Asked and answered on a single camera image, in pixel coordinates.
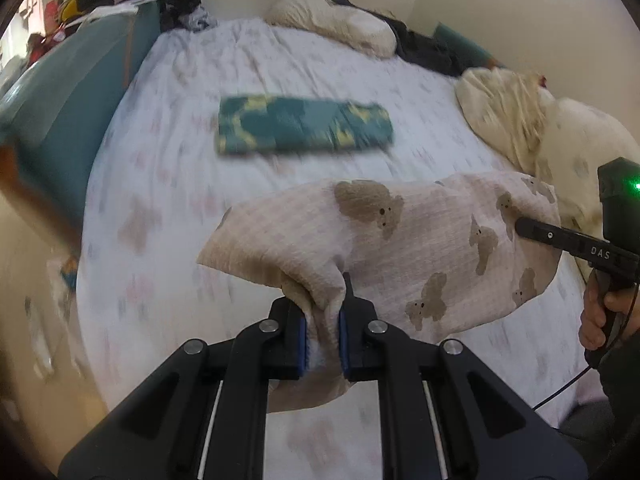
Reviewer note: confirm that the pink bear print pants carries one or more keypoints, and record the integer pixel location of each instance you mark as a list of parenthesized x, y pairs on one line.
[(434, 258)]

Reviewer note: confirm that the dark clothes by wall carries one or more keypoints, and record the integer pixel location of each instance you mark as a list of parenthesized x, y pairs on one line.
[(446, 52)]

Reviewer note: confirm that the person right hand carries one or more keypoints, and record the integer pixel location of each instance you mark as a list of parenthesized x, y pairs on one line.
[(591, 334)]

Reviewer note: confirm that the white pillow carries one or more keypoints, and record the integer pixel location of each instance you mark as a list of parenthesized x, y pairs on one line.
[(359, 29)]

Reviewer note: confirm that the white floral bed sheet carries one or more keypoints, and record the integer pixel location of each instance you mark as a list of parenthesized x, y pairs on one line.
[(158, 189)]

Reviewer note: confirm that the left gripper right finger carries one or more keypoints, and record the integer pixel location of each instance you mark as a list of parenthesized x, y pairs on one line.
[(443, 413)]

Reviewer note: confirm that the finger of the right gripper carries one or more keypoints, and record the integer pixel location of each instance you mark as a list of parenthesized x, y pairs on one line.
[(548, 234)]

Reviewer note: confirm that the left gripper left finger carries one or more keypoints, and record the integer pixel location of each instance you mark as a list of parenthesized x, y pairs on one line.
[(202, 413)]

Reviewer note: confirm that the folded green patterned cloth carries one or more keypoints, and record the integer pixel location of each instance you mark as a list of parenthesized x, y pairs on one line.
[(267, 124)]

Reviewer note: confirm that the cream rumpled blanket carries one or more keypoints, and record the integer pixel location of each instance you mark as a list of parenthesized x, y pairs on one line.
[(561, 142)]

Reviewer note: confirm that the teal bed footboard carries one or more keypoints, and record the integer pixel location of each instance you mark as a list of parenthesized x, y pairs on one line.
[(53, 119)]

